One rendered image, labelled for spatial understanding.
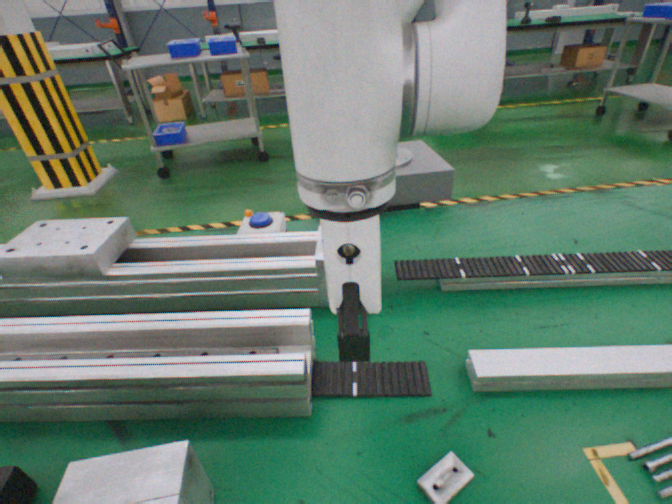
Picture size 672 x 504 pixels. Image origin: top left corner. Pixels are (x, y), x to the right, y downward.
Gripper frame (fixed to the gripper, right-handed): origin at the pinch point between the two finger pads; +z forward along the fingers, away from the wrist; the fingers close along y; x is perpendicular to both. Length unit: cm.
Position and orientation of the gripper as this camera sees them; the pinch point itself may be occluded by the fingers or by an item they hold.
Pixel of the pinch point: (353, 322)
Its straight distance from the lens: 42.4
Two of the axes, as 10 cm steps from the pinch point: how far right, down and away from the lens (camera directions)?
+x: -10.0, 0.4, 0.4
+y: 0.1, -5.6, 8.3
